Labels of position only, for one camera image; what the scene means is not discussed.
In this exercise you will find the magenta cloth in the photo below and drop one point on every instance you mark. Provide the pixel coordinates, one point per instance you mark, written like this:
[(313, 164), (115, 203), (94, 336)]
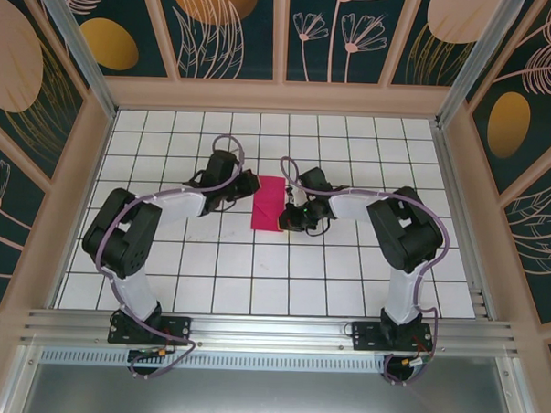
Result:
[(266, 201)]

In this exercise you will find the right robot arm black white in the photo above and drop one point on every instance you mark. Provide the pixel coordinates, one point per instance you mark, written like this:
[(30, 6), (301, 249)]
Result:
[(407, 230)]

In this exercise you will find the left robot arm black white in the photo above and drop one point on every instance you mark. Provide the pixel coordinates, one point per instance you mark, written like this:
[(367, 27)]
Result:
[(118, 236)]

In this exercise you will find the grey metal sheet panel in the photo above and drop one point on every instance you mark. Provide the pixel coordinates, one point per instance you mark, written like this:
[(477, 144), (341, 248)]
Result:
[(267, 398)]

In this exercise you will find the yellow power connector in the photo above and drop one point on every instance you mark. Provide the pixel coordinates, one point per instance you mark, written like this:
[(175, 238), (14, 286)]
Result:
[(406, 361), (161, 353)]

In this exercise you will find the black controller board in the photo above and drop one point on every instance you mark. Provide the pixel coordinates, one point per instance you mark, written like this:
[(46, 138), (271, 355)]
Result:
[(141, 354)]

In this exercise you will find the long aluminium mounting rail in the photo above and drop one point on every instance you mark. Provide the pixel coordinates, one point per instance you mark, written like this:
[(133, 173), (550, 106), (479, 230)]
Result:
[(270, 332)]

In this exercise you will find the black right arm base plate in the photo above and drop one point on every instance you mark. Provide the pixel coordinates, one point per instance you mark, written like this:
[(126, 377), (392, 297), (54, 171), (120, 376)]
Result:
[(366, 336)]

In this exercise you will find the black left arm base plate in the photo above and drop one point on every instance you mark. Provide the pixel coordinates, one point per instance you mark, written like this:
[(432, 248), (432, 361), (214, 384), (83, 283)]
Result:
[(178, 330)]

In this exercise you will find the aluminium side rail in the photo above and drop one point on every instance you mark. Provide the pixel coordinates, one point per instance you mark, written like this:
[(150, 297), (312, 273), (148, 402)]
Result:
[(462, 224)]

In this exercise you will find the aluminium frame post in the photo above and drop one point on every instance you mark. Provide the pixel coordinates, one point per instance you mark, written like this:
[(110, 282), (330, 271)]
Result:
[(77, 38), (476, 55)]

